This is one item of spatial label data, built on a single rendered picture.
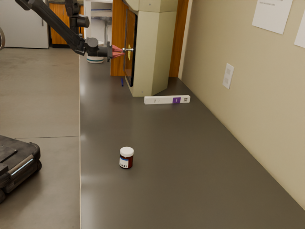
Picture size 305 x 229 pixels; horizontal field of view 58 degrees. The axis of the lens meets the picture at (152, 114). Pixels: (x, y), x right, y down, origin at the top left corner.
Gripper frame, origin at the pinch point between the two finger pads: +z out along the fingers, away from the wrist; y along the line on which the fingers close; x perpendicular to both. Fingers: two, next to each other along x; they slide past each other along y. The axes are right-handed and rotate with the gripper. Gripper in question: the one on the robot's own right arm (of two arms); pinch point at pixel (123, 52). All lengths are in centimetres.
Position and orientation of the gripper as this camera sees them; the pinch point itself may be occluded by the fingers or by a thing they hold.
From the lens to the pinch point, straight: 162.4
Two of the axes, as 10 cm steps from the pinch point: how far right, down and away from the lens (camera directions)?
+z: 9.7, -0.1, 2.3
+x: -2.3, 1.0, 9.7
